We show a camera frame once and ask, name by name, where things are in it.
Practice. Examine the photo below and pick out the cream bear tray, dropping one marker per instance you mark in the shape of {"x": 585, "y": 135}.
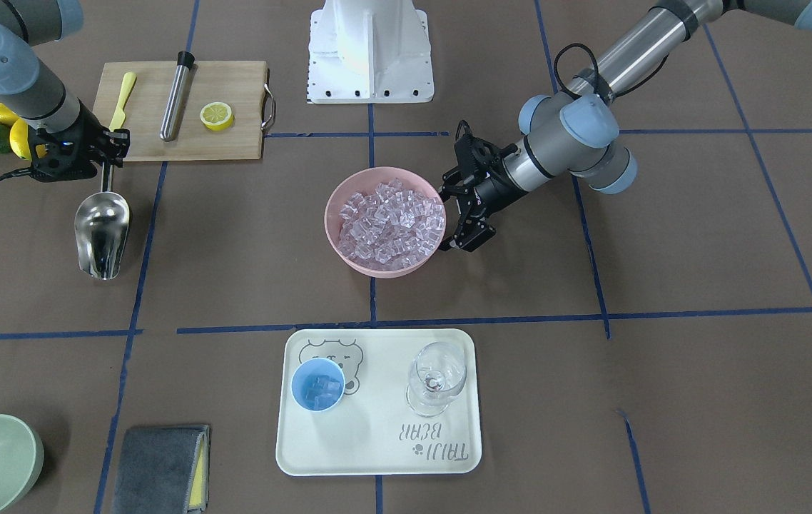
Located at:
{"x": 372, "y": 431}

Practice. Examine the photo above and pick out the stainless steel ice scoop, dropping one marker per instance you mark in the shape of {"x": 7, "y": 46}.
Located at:
{"x": 101, "y": 227}

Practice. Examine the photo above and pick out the yellow plastic knife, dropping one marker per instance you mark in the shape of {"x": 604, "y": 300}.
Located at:
{"x": 119, "y": 112}

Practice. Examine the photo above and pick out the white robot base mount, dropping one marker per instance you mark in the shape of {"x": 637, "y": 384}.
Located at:
{"x": 369, "y": 52}

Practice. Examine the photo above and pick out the lemon half slice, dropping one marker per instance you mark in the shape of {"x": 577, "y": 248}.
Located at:
{"x": 216, "y": 116}

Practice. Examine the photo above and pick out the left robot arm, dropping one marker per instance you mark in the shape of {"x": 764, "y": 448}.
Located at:
{"x": 574, "y": 131}

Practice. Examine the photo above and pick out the clear ice cubes pile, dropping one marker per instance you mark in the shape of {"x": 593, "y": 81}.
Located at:
{"x": 391, "y": 227}

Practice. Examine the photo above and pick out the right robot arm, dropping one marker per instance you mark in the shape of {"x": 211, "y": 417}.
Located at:
{"x": 27, "y": 86}

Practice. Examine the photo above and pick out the clear wine glass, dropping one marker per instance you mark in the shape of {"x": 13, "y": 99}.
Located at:
{"x": 436, "y": 376}

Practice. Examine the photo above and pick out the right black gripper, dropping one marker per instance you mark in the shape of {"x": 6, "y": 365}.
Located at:
{"x": 87, "y": 135}

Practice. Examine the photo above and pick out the ice cubes in cup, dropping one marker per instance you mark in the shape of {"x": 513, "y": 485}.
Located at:
{"x": 322, "y": 392}

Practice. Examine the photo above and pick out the pink bowl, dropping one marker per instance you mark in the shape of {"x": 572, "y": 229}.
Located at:
{"x": 364, "y": 181}

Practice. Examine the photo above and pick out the steel cylinder muddler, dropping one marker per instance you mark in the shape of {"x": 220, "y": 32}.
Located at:
{"x": 176, "y": 103}

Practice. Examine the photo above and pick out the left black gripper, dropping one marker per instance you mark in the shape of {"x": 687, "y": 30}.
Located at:
{"x": 493, "y": 188}

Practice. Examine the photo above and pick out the grey folded cloth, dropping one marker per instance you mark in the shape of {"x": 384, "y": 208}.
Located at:
{"x": 163, "y": 469}

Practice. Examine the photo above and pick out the blue plastic cup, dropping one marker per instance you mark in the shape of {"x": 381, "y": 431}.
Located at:
{"x": 314, "y": 366}

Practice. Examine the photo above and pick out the wooden cutting board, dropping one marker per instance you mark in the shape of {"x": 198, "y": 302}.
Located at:
{"x": 242, "y": 84}

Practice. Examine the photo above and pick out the whole yellow lemon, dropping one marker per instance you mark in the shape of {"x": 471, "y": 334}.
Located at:
{"x": 19, "y": 141}

